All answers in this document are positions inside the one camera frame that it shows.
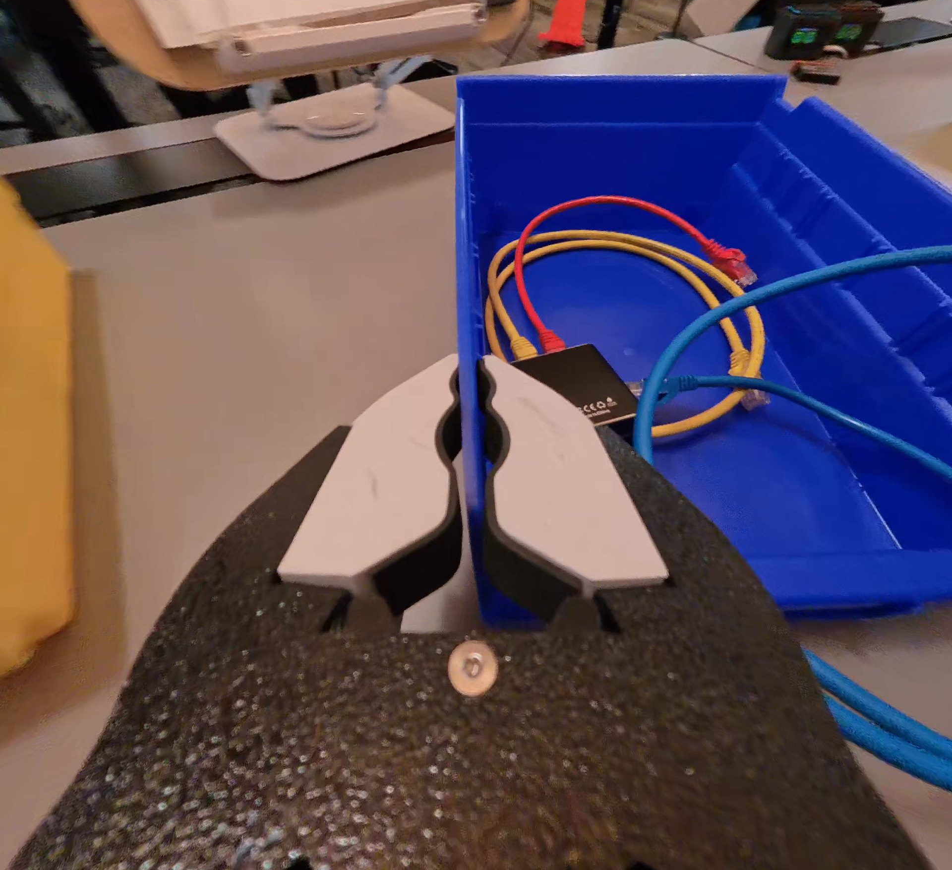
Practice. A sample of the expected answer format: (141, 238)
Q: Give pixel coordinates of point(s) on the grey desk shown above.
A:
(260, 364)
(892, 89)

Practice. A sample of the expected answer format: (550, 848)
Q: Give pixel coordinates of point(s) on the black network adapter box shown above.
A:
(573, 379)

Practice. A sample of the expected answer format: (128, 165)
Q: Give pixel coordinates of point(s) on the blue plastic bin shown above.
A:
(744, 498)

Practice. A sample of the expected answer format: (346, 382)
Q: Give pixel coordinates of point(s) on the yellow plastic bin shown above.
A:
(33, 438)

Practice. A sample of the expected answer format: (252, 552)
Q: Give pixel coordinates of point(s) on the wooden document stand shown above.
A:
(82, 7)

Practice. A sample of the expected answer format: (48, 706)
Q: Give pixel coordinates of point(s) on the black and red battery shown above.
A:
(814, 72)

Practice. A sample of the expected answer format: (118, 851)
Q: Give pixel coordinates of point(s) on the black battery charger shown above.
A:
(799, 33)
(859, 29)

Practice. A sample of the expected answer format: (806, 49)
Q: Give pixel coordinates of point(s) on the black tablet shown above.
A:
(915, 29)

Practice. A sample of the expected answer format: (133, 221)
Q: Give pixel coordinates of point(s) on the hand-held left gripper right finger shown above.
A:
(565, 498)

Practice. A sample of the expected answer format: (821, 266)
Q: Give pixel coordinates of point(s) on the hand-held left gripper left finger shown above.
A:
(372, 483)

